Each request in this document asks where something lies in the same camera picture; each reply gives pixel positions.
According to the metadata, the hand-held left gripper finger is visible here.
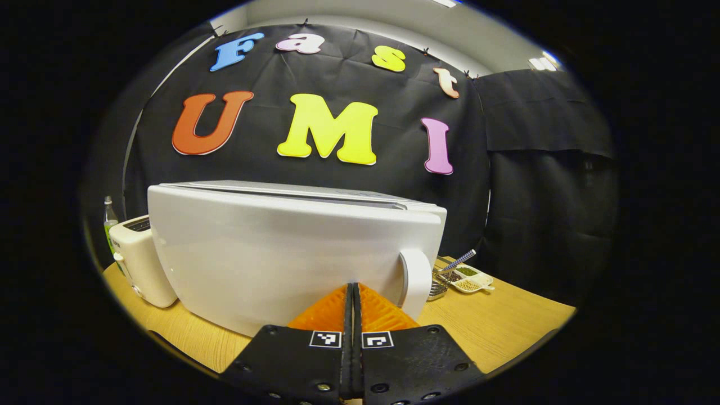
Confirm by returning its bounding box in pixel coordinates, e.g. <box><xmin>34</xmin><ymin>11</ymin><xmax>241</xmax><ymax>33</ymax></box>
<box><xmin>218</xmin><ymin>283</ymin><xmax>354</xmax><ymax>405</ymax></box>
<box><xmin>353</xmin><ymin>283</ymin><xmax>485</xmax><ymax>405</ymax></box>

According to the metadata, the white microwave oven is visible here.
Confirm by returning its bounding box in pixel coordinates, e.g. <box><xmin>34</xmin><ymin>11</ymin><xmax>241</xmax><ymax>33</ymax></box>
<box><xmin>147</xmin><ymin>180</ymin><xmax>448</xmax><ymax>338</ymax></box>

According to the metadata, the white divided bean dish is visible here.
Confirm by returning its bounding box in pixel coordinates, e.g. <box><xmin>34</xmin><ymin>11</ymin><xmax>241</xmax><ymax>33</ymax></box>
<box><xmin>450</xmin><ymin>263</ymin><xmax>496</xmax><ymax>294</ymax></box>

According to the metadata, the cream white toaster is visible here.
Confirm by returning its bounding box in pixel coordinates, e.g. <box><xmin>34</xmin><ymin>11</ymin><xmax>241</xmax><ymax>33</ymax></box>
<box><xmin>109</xmin><ymin>215</ymin><xmax>178</xmax><ymax>308</ymax></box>

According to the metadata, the black backdrop cloth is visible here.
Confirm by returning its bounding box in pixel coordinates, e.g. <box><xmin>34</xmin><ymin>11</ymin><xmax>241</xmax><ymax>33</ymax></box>
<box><xmin>82</xmin><ymin>22</ymin><xmax>619</xmax><ymax>307</ymax></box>

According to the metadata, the green label drink bottle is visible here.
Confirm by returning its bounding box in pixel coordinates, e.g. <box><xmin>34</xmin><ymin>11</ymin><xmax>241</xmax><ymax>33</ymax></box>
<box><xmin>103</xmin><ymin>196</ymin><xmax>120</xmax><ymax>271</ymax></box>

